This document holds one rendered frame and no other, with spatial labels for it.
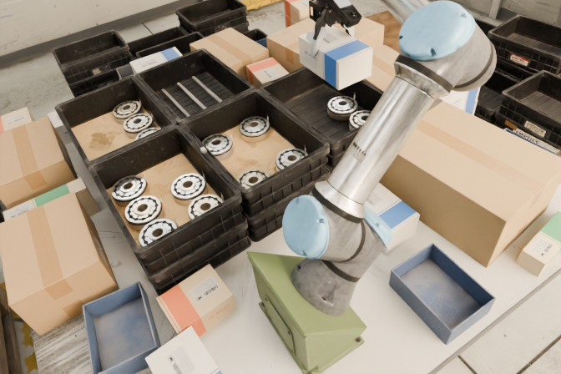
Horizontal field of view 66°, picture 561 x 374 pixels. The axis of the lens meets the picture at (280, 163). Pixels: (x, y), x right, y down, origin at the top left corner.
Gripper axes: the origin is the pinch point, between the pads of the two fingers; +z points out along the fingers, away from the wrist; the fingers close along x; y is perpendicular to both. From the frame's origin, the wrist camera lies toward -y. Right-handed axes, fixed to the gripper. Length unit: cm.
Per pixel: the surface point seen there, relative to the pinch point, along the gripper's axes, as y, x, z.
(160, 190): 7, 60, 28
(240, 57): 57, 6, 24
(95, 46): 186, 47, 56
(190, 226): -20, 59, 18
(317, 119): 6.1, 2.8, 27.9
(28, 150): 49, 91, 24
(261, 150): 3.8, 26.6, 27.8
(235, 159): 5.0, 35.5, 27.8
